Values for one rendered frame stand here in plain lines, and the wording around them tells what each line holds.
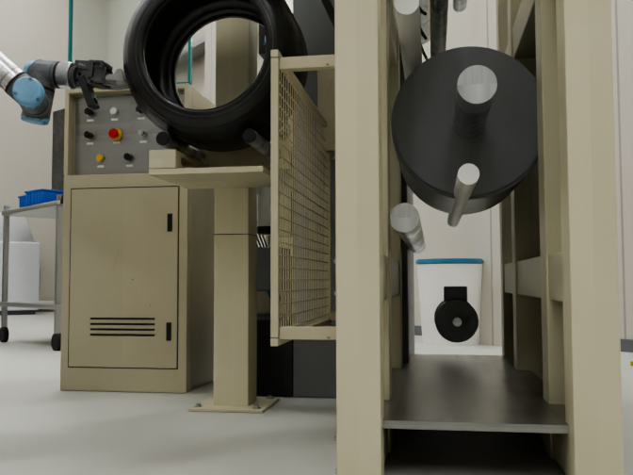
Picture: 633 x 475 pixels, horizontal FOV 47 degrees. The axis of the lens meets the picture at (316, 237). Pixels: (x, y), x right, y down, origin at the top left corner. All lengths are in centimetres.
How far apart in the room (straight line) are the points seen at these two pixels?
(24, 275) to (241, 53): 832
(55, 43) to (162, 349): 972
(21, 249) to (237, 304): 829
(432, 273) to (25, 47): 857
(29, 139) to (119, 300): 897
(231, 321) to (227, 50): 99
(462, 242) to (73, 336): 346
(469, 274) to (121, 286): 276
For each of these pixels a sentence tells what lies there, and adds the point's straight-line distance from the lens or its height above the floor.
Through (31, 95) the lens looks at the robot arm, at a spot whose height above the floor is 103.
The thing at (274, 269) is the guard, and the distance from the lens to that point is 169.
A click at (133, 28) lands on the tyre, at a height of 125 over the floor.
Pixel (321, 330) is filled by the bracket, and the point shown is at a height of 34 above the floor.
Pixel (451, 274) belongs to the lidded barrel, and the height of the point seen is 49.
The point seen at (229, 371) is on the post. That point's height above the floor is 13.
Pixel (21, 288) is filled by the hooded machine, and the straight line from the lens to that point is 1076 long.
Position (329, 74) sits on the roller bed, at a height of 116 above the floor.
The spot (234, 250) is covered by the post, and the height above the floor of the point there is 56.
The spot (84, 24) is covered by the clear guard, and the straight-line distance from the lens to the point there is 340.
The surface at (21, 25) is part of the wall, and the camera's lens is 1235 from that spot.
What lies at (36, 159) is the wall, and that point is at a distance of 1194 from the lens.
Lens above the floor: 45
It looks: 3 degrees up
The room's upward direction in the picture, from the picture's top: straight up
